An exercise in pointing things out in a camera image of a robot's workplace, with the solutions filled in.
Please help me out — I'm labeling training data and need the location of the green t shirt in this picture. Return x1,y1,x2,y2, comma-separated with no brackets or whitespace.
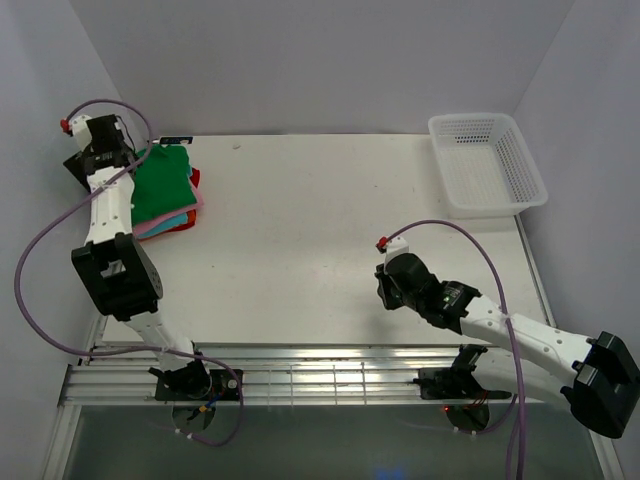
131,145,197,226

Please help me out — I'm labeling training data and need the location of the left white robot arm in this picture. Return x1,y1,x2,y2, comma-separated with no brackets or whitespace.
63,114,212,400

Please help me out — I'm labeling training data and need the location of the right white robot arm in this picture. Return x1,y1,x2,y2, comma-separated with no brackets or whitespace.
375,253,639,439

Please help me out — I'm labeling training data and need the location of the blue label sticker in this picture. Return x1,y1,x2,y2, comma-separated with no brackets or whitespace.
159,136,193,145

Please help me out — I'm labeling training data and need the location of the pink folded t shirt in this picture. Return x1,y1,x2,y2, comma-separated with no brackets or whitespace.
135,183,206,240

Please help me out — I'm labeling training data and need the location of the red folded t shirt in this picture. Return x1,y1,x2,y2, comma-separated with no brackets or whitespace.
190,168,201,188

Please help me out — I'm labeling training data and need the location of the light blue folded t shirt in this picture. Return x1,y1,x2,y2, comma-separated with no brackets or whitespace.
134,215,177,239

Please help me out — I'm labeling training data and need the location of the orange folded t shirt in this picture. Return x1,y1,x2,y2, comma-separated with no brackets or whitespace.
171,209,197,232

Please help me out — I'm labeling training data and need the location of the white plastic basket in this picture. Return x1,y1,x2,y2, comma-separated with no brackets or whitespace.
428,113,548,219

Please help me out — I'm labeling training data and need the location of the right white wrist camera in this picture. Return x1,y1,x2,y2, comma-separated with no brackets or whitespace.
376,236,410,265

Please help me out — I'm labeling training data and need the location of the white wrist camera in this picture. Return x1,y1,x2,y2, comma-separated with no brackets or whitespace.
60,114,92,151
376,236,410,265

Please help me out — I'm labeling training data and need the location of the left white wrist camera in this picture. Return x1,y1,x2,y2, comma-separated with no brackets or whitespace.
60,114,92,151

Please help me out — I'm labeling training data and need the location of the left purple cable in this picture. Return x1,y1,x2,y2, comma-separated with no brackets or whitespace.
13,99,245,447

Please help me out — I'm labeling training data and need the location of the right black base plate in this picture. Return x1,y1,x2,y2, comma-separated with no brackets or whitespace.
412,367,512,400

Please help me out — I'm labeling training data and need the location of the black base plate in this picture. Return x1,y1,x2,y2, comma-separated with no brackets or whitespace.
153,369,244,402
412,367,512,400

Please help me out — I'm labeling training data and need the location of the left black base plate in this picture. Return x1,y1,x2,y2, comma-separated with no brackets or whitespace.
153,369,244,402

